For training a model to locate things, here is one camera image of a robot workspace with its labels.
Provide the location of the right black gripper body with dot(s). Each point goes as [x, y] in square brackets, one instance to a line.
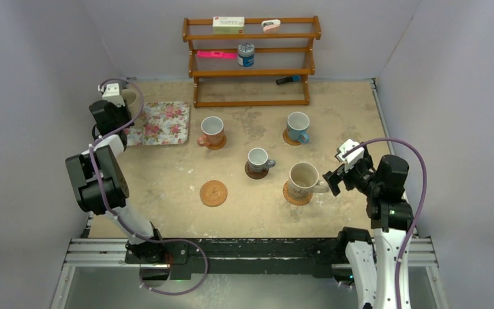
[360, 176]

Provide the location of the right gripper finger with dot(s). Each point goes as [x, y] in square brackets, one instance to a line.
[334, 181]
[339, 170]

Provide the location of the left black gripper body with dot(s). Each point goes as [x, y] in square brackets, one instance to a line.
[121, 114]

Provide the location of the tall cream mug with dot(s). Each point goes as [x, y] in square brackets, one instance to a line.
[133, 103]

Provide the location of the cream mug with plant print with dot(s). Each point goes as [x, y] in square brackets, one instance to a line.
[304, 178]

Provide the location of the woven rattan coaster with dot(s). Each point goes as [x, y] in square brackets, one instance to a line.
[295, 201]
[213, 193]

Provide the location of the blue mug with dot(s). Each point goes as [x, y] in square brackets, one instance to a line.
[297, 125]

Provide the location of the dark brown wooden coaster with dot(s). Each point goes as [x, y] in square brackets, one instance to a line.
[255, 175]

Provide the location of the small grey white mug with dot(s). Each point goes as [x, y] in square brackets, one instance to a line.
[258, 160]

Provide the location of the smooth wooden coaster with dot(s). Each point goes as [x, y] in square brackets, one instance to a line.
[218, 146]
[288, 140]

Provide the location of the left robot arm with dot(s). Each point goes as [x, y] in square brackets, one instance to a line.
[100, 187]

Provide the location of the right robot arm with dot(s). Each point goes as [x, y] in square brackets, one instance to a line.
[376, 256]

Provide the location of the floral pattern tray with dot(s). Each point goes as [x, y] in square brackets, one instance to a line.
[160, 123]

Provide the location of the black blue marker pen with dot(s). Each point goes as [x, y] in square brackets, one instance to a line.
[289, 79]

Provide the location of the pink highlighter marker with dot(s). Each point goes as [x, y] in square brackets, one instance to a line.
[216, 55]

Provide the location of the wooden three-tier shelf rack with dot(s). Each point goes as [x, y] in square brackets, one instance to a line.
[303, 73]

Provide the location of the blue white lidded jar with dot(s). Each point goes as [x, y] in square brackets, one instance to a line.
[245, 54]

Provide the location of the white green cardboard box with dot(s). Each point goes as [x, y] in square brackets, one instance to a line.
[227, 25]

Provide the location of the pink white small device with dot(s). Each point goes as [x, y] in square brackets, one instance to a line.
[270, 26]

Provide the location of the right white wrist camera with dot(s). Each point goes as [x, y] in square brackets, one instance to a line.
[349, 153]

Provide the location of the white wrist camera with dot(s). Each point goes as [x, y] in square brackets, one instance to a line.
[112, 93]
[349, 153]

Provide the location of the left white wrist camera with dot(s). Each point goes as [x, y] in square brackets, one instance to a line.
[112, 93]

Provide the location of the black aluminium base frame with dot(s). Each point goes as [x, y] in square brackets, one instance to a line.
[227, 273]

